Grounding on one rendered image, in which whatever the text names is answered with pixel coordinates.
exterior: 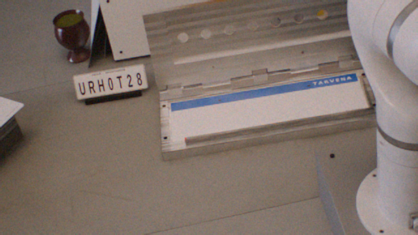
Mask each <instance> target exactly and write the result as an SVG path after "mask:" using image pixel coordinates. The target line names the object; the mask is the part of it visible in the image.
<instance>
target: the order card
mask: <svg viewBox="0 0 418 235"><path fill-rule="evenodd" d="M73 81H74V86H75V90H76V96H77V99H78V100H80V99H88V98H93V97H100V96H105V95H113V94H117V93H121V92H125V91H134V90H138V89H146V88H148V84H147V80H146V73H145V69H144V65H143V64H141V65H133V66H128V67H121V68H116V69H108V70H101V71H97V72H93V73H89V74H81V75H76V76H73Z"/></svg>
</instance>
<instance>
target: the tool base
mask: <svg viewBox="0 0 418 235"><path fill-rule="evenodd" d="M318 65H319V69H316V70H307V71H303V72H296V73H290V69H283V70H276V71H271V72H267V71H266V69H259V70H253V71H252V73H253V74H251V75H246V76H239V77H234V78H230V81H231V83H230V84H225V85H221V86H213V87H206V88H203V87H202V83H201V84H193V85H189V86H182V85H181V82H180V83H176V84H168V85H167V89H160V113H161V145H162V154H163V159H164V161H165V160H170V159H178V158H182V157H190V156H195V155H204V154H208V153H215V152H220V151H229V150H233V149H241V148H249V147H250V146H258V145H262V144H270V143H275V142H283V141H287V140H296V139H300V138H307V137H312V136H321V135H325V134H332V133H336V132H341V131H349V130H353V129H361V128H365V127H373V126H376V106H373V108H374V113H369V114H362V115H357V116H349V117H342V118H337V119H329V120H325V121H317V122H312V123H305V124H300V125H292V126H287V127H280V128H275V129H267V130H266V131H259V132H254V133H246V134H238V135H233V136H226V137H221V138H213V139H208V140H200V141H196V142H188V143H185V141H180V142H173V141H172V124H171V112H170V104H171V103H173V102H180V101H188V100H192V99H199V98H205V97H212V96H217V95H221V94H226V93H233V92H238V91H245V90H250V89H258V88H262V87H270V86H278V85H283V84H290V83H295V82H303V81H307V80H315V79H320V78H328V77H332V76H339V75H345V74H352V73H356V74H357V76H358V79H359V82H360V78H363V80H364V83H365V85H366V88H367V92H368V94H369V97H370V100H371V102H372V104H375V103H376V102H375V99H374V96H373V94H372V91H371V88H370V85H369V83H368V79H367V77H366V74H365V72H364V69H363V67H362V64H361V61H360V59H359V57H357V58H353V59H352V56H351V55H343V56H339V57H338V60H337V61H332V62H328V63H320V64H318ZM362 73H364V74H365V75H364V76H362V75H361V74H362ZM164 104H165V105H166V107H162V106H163V105H164ZM165 136H166V137H167V139H163V138H164V137H165Z"/></svg>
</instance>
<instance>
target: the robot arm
mask: <svg viewBox="0 0 418 235"><path fill-rule="evenodd" d="M347 18H348V23H349V29H350V32H351V37H352V38H353V41H354V43H355V47H356V50H357V53H358V56H359V59H360V61H361V64H362V67H363V69H364V72H365V74H366V77H367V79H368V81H369V83H370V86H371V88H372V91H373V94H374V97H375V100H376V139H377V168H376V169H374V170H373V171H371V173H369V174H368V175H367V176H366V177H365V178H364V180H363V182H362V183H361V186H360V187H359V190H358V193H357V199H356V208H357V213H358V216H359V219H360V220H361V223H362V224H363V225H364V227H365V228H366V230H367V231H369V233H371V234H372V235H418V0H347Z"/></svg>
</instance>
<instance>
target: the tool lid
mask: <svg viewBox="0 0 418 235"><path fill-rule="evenodd" d="M320 10H325V11H326V12H327V15H326V16H325V17H324V18H318V17H317V13H318V12H319V11H320ZM296 14H303V15H304V19H303V21H301V22H296V21H294V17H295V15H296ZM273 18H279V19H280V20H281V23H280V25H277V26H273V25H272V24H271V23H270V22H271V20H272V19H273ZM142 19H143V22H144V28H145V32H146V38H147V41H148V48H149V50H150V54H151V57H152V63H153V69H154V73H155V79H156V82H157V88H158V90H160V89H166V85H168V84H176V83H180V82H181V84H182V86H189V85H193V84H201V83H202V87H203V88H206V87H213V86H221V85H225V84H230V83H231V81H230V78H234V77H239V76H246V75H251V74H252V73H251V71H254V70H259V69H266V68H267V71H268V72H270V71H279V70H283V69H290V73H296V72H303V71H310V70H316V69H319V65H318V64H320V63H328V62H332V61H337V60H338V57H339V56H343V55H353V57H354V58H356V57H359V56H358V53H357V50H356V47H355V43H354V41H353V38H352V37H351V32H350V29H349V23H348V18H347V0H213V1H206V2H201V3H193V4H189V5H182V6H177V7H170V8H162V9H157V10H150V11H146V12H142ZM250 22H256V23H257V24H258V27H256V28H255V29H249V28H248V24H249V23H250ZM228 25H231V26H233V27H234V31H233V32H232V33H226V32H225V27H226V26H228ZM204 29H209V30H211V32H212V33H211V35H210V36H209V37H203V36H202V35H201V31H202V30H204ZM180 33H187V35H188V39H187V40H186V41H183V42H182V41H180V40H179V39H178V35H179V34H180Z"/></svg>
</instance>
